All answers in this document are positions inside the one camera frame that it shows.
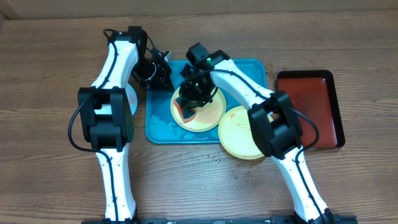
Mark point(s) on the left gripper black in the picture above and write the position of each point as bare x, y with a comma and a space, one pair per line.
160, 84

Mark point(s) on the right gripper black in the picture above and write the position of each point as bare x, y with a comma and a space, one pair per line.
193, 101

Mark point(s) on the red sponge with dark scourer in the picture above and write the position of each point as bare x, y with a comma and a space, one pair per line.
186, 113

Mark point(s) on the light blue round plate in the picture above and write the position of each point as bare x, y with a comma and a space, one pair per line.
132, 98

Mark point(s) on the yellow-green plate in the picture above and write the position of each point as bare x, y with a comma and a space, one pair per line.
206, 118
235, 135

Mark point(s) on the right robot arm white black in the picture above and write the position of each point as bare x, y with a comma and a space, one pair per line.
273, 121

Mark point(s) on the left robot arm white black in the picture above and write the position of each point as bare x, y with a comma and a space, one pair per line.
107, 108

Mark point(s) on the black tray with red water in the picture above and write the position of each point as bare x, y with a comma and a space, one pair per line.
313, 93

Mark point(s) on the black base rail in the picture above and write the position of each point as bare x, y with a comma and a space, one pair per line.
284, 219

